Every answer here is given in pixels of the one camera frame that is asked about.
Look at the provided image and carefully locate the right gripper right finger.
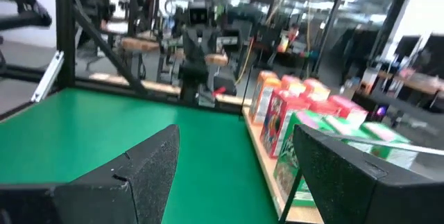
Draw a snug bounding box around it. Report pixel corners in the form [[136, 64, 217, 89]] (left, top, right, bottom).
[[293, 123, 444, 224]]

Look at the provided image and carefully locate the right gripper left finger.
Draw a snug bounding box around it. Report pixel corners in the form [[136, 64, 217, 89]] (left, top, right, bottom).
[[0, 123, 181, 224]]

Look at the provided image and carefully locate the green Apple Jacks cereal box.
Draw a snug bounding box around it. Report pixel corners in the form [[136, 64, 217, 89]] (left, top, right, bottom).
[[321, 114, 365, 145], [359, 121, 419, 169], [273, 110, 336, 208]]

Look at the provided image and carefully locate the red Froot Loops cereal box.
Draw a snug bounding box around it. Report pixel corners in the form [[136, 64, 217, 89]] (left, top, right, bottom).
[[259, 88, 311, 159], [327, 94, 369, 130], [307, 98, 343, 117]]

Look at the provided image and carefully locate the orange Mini Wheats cereal box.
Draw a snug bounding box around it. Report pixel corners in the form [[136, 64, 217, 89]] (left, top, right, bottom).
[[280, 74, 307, 96], [248, 70, 282, 125], [302, 78, 331, 102]]

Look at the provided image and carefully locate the wooden shelf board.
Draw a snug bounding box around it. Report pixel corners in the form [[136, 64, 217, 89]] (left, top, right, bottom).
[[241, 104, 325, 224]]

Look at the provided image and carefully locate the green table mat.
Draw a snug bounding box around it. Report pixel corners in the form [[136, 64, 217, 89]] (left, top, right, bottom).
[[0, 87, 282, 224]]

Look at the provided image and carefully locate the silver aluminium corner brace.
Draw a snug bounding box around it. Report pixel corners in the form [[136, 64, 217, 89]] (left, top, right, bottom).
[[31, 51, 65, 103]]

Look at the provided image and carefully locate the wooden workbench top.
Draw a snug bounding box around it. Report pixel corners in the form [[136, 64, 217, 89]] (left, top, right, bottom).
[[120, 36, 160, 52], [204, 53, 229, 67]]

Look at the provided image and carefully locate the person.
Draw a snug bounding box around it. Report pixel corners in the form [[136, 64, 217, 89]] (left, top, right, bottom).
[[75, 0, 115, 50]]

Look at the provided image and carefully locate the dark grey desk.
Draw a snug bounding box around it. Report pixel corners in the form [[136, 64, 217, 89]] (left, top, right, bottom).
[[0, 0, 53, 31]]

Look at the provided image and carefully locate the thin black shelf frame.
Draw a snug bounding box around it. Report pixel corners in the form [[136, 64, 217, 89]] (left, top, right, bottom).
[[239, 42, 444, 224]]

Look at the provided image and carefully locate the black aluminium rig frame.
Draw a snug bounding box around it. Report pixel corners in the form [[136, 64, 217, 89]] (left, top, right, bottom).
[[0, 0, 250, 114]]

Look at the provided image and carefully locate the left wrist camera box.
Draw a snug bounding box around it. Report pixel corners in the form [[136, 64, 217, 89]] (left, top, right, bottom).
[[188, 0, 210, 26]]

